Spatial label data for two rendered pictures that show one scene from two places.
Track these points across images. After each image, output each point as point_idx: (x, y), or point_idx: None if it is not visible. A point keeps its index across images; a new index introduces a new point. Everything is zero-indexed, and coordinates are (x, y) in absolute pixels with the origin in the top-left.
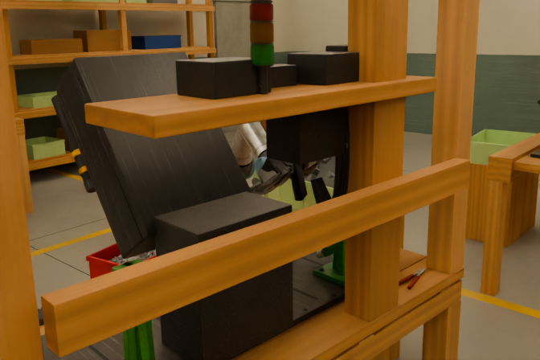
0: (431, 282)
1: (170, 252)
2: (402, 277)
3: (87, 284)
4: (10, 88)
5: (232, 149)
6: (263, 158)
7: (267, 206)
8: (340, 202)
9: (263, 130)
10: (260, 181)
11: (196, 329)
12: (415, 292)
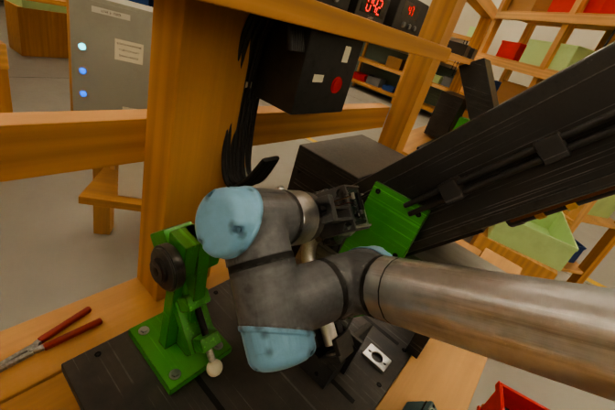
0: (26, 327)
1: (359, 108)
2: (65, 350)
3: (378, 105)
4: (423, 23)
5: None
6: (381, 247)
7: (323, 146)
8: (259, 108)
9: (442, 277)
10: (356, 225)
11: None
12: (85, 304)
